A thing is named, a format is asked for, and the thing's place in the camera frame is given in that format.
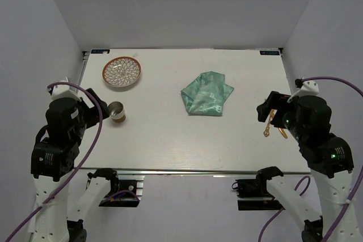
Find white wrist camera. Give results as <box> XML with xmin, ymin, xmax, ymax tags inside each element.
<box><xmin>288</xmin><ymin>78</ymin><xmax>319</xmax><ymax>103</ymax></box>
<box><xmin>47</xmin><ymin>77</ymin><xmax>81</xmax><ymax>101</ymax></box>

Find purple cable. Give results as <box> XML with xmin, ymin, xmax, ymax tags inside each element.
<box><xmin>5</xmin><ymin>82</ymin><xmax>103</xmax><ymax>242</ymax></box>
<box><xmin>256</xmin><ymin>76</ymin><xmax>363</xmax><ymax>242</ymax></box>

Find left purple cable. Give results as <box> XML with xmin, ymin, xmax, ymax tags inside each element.
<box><xmin>5</xmin><ymin>82</ymin><xmax>103</xmax><ymax>242</ymax></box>

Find gold knife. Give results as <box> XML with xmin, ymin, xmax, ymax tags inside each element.
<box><xmin>279</xmin><ymin>128</ymin><xmax>288</xmax><ymax>139</ymax></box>

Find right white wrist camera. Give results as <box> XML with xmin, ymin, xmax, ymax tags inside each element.
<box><xmin>288</xmin><ymin>78</ymin><xmax>319</xmax><ymax>103</ymax></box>

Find blue table label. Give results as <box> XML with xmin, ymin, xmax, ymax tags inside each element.
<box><xmin>90</xmin><ymin>49</ymin><xmax>110</xmax><ymax>54</ymax></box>
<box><xmin>259</xmin><ymin>50</ymin><xmax>280</xmax><ymax>56</ymax></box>

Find right blue table label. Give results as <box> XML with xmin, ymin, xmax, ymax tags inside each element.
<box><xmin>259</xmin><ymin>50</ymin><xmax>280</xmax><ymax>56</ymax></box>

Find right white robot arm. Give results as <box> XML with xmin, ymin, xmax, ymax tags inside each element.
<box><xmin>256</xmin><ymin>91</ymin><xmax>362</xmax><ymax>241</ymax></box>

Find brown rimmed patterned plate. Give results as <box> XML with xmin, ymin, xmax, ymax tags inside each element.
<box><xmin>102</xmin><ymin>57</ymin><xmax>141</xmax><ymax>88</ymax></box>

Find left blue table label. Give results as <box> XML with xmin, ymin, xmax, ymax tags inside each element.
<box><xmin>90</xmin><ymin>49</ymin><xmax>110</xmax><ymax>54</ymax></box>

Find white metal cup cork base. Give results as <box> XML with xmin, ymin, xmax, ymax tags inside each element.
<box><xmin>107</xmin><ymin>101</ymin><xmax>126</xmax><ymax>123</ymax></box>

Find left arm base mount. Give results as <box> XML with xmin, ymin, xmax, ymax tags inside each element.
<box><xmin>99</xmin><ymin>175</ymin><xmax>143</xmax><ymax>208</ymax></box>

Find green patterned satin placemat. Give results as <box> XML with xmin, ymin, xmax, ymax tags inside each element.
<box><xmin>180</xmin><ymin>71</ymin><xmax>234</xmax><ymax>117</ymax></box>

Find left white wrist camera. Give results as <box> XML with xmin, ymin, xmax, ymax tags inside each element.
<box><xmin>47</xmin><ymin>77</ymin><xmax>81</xmax><ymax>101</ymax></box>

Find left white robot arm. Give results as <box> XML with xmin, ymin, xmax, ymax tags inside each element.
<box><xmin>17</xmin><ymin>82</ymin><xmax>120</xmax><ymax>241</ymax></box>

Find gold fork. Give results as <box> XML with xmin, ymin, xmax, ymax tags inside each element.
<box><xmin>263</xmin><ymin>109</ymin><xmax>275</xmax><ymax>137</ymax></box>

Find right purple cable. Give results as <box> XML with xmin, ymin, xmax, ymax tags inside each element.
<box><xmin>256</xmin><ymin>76</ymin><xmax>363</xmax><ymax>242</ymax></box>

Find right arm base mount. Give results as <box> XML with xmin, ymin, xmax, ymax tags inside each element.
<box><xmin>231</xmin><ymin>179</ymin><xmax>282</xmax><ymax>211</ymax></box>

